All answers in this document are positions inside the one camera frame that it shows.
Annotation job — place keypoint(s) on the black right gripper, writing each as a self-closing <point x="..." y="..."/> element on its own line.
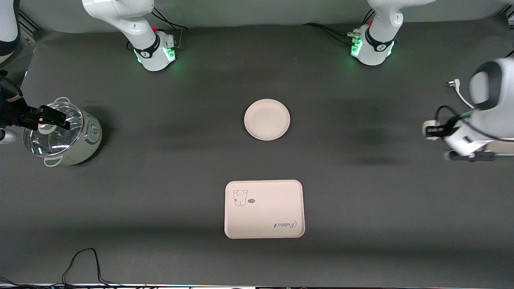
<point x="14" y="111"/>

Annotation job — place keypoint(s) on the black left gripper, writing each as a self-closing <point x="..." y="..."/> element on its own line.
<point x="445" y="129"/>

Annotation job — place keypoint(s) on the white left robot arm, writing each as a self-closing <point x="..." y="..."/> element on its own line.
<point x="377" y="40"/>

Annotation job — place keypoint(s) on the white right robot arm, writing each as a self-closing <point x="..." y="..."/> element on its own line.
<point x="132" y="24"/>

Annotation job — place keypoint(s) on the round beige plate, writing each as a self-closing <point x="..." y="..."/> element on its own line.
<point x="267" y="119"/>

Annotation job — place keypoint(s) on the beige tray with rabbit print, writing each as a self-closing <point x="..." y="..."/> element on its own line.
<point x="265" y="210"/>

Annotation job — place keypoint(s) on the glass pot lid with knob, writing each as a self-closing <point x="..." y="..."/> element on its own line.
<point x="56" y="140"/>

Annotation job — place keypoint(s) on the pale green electric pot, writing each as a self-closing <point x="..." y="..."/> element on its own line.
<point x="86" y="148"/>

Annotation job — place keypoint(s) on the dark grey table mat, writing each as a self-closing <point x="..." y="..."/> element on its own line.
<point x="361" y="200"/>

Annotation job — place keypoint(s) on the aluminium frame rail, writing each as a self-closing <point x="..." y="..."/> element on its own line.
<point x="29" y="22"/>
<point x="509" y="14"/>

